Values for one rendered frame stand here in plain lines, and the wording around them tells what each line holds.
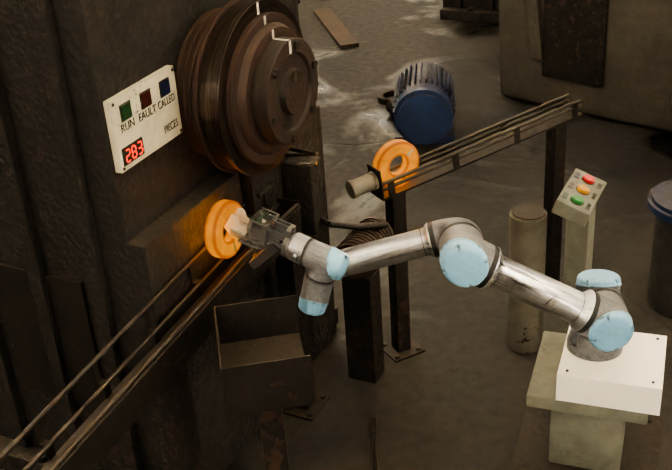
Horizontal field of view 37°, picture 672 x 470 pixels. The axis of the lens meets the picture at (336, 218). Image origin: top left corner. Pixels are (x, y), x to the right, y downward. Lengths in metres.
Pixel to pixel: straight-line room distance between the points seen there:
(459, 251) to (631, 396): 0.63
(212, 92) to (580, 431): 1.39
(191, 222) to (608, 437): 1.30
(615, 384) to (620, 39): 2.64
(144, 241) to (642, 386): 1.33
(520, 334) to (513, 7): 2.33
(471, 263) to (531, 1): 2.91
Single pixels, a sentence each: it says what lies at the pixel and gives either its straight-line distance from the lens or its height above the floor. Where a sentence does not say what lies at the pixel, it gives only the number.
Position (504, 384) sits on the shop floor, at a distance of 3.36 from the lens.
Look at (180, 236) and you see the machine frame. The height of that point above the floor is 0.82.
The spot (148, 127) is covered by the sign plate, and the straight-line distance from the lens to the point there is 2.48.
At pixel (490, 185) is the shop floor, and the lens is 4.60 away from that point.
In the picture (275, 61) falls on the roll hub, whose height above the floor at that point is 1.23.
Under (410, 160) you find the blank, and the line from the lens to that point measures 3.17.
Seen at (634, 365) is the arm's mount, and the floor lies 0.38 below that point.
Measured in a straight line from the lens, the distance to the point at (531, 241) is 3.26.
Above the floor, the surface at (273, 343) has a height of 0.61.
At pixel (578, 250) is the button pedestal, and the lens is 3.28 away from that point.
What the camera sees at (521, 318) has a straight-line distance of 3.41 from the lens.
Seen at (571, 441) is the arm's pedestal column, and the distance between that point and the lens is 2.99.
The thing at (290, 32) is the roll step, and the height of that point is 1.24.
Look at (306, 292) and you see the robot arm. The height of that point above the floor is 0.67.
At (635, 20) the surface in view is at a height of 0.55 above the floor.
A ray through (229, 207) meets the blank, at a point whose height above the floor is 0.85.
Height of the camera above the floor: 2.05
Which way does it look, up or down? 28 degrees down
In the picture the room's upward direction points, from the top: 4 degrees counter-clockwise
